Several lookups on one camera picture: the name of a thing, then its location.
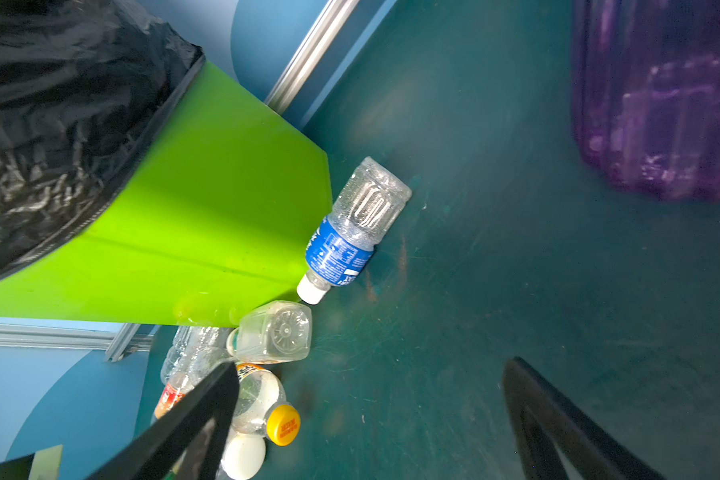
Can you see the purple ribbed plastic vase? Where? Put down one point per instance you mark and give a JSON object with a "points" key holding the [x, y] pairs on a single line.
{"points": [[645, 97]]}

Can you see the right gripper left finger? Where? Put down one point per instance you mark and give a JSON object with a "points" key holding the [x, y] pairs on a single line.
{"points": [[192, 435]]}

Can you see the small clear green-cap bottle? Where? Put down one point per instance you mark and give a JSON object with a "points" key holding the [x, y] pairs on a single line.
{"points": [[278, 332]]}

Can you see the blue label water bottle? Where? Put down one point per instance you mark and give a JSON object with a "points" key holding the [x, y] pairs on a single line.
{"points": [[346, 238]]}

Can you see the green plastic trash bin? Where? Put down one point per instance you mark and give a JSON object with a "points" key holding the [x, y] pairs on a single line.
{"points": [[213, 224]]}

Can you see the black bin liner bag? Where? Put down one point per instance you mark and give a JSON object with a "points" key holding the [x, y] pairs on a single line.
{"points": [[85, 89]]}

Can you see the clear bottle white cap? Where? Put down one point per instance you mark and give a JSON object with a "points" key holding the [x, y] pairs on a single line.
{"points": [[187, 341]]}

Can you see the aluminium frame back rail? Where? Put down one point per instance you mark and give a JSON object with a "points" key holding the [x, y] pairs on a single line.
{"points": [[310, 52]]}

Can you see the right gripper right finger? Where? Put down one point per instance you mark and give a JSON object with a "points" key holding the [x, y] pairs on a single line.
{"points": [[547, 425]]}

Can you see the clear bottle red label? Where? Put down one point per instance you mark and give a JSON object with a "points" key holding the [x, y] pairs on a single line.
{"points": [[177, 387]]}

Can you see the crushed orange label bottle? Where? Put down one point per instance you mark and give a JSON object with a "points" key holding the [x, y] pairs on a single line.
{"points": [[262, 413]]}

